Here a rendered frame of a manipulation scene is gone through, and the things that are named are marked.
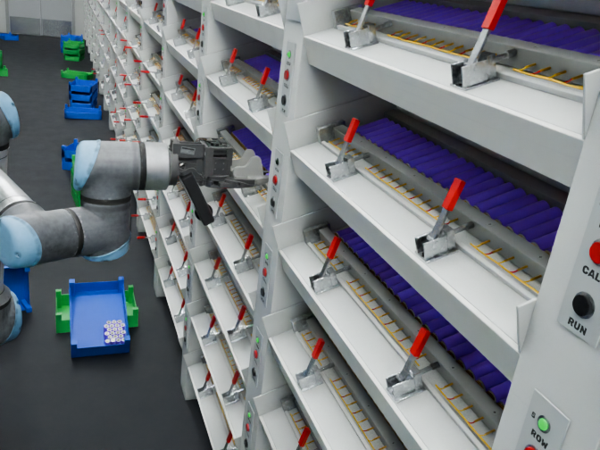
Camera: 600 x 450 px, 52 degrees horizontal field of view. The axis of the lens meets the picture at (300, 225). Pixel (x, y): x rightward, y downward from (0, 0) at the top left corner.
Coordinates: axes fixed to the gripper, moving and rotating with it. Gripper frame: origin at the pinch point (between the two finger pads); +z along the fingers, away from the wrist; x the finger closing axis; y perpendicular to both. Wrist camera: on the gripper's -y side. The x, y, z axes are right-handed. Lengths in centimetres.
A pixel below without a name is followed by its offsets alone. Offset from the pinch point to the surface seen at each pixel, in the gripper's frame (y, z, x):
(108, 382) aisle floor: -96, -25, 66
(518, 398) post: 8, -3, -80
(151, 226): -81, 1, 165
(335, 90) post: 21.9, 3.9, -18.1
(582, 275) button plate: 21, -3, -82
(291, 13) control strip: 32.9, -3.5, -12.6
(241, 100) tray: 11.8, -1.5, 19.1
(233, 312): -43.4, 2.1, 20.1
